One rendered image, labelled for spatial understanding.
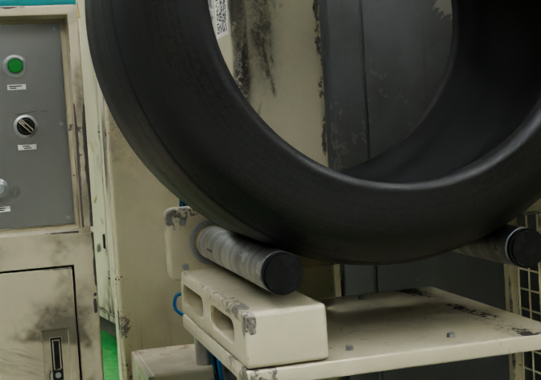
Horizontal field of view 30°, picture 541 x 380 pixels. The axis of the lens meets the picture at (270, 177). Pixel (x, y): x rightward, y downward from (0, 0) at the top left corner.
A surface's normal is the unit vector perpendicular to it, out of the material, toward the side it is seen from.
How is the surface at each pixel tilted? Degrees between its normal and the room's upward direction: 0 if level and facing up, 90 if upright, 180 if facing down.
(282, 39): 90
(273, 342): 90
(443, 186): 101
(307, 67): 90
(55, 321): 90
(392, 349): 0
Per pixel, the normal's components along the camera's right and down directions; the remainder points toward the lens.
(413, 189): 0.28, 0.22
